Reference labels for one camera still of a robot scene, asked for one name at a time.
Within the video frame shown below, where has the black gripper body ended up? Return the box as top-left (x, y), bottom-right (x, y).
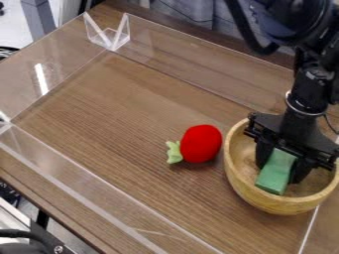
top-left (244, 98), bottom-right (339, 171)

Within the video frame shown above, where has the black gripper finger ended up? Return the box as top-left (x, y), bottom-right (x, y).
top-left (289, 157), bottom-right (313, 184)
top-left (255, 139), bottom-right (273, 169)

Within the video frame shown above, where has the green foam stick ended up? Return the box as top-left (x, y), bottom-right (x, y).
top-left (255, 149), bottom-right (296, 195)

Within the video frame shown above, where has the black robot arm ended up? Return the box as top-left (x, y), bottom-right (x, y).
top-left (224, 0), bottom-right (339, 184)

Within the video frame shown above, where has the brown wooden bowl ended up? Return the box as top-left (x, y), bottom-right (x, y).
top-left (224, 119), bottom-right (339, 215)

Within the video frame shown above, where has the red plush strawberry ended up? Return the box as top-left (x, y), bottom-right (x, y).
top-left (165, 124), bottom-right (223, 164)

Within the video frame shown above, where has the clear acrylic front wall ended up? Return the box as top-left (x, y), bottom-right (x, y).
top-left (0, 120), bottom-right (223, 254)

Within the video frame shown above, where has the clear acrylic corner bracket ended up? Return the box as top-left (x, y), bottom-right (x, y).
top-left (84, 12), bottom-right (129, 52)

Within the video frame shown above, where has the black cable bottom left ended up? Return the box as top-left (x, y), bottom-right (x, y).
top-left (0, 227), bottom-right (41, 254)

